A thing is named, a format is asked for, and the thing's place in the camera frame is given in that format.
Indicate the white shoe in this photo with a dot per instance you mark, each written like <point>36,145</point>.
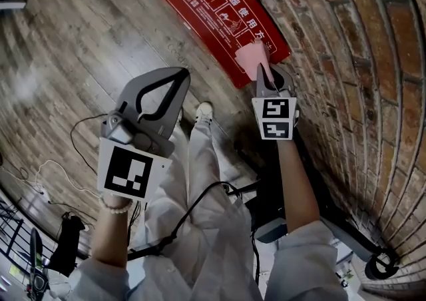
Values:
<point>204,111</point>

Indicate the white power strip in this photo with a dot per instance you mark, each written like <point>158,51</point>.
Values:
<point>43,193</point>

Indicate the black bag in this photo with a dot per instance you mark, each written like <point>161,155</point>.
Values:
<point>71,243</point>

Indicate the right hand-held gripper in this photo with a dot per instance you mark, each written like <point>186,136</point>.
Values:
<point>276,110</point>

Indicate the person's left forearm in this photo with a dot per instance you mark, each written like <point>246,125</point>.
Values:
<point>110,239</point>

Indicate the black metal rack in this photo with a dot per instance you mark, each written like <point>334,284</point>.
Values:
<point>15,233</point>

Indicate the white trousers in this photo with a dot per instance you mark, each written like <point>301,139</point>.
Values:
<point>199,160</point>

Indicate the red fire extinguisher box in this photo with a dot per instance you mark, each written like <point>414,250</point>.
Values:
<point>206,10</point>

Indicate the light grey shirt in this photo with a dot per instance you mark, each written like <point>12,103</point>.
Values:
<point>299,266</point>

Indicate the person's right forearm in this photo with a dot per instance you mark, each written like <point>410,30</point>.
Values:
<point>296,186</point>

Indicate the pink cloth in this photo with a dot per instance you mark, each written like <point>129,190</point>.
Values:
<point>253,58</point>

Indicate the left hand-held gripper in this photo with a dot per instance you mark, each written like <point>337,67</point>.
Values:
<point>129,173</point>

